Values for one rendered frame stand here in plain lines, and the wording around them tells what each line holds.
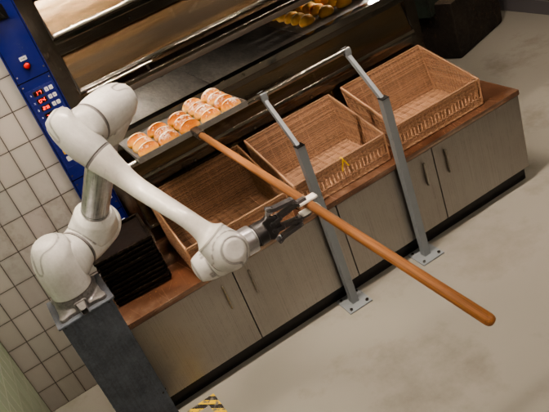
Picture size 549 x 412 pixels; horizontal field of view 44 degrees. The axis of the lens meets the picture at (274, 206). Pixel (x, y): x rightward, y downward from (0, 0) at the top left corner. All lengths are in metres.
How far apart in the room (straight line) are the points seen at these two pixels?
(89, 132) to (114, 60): 1.27
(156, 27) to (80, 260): 1.30
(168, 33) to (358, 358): 1.77
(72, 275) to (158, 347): 0.87
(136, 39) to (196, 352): 1.49
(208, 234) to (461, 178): 2.15
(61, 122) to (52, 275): 0.64
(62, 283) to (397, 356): 1.57
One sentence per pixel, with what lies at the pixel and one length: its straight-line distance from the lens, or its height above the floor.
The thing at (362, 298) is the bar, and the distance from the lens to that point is 3.59.
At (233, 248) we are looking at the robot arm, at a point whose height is 1.32.
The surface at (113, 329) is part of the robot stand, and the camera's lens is 2.61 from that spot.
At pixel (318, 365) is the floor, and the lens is 3.34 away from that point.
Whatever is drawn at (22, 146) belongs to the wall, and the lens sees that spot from 3.31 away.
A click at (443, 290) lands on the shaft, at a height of 1.21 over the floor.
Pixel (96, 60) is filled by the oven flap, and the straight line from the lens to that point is 3.29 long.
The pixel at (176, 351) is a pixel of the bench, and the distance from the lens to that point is 3.28.
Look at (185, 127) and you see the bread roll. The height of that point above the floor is 1.22.
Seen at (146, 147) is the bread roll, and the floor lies 1.22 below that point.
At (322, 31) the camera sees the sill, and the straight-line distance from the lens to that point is 3.72.
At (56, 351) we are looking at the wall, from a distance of 3.76.
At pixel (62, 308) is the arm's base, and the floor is 1.03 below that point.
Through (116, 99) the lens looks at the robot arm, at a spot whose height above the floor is 1.68.
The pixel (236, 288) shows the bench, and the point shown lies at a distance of 3.25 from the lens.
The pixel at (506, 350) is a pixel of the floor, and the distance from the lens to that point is 3.18.
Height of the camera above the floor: 2.29
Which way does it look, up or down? 30 degrees down
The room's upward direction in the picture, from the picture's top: 22 degrees counter-clockwise
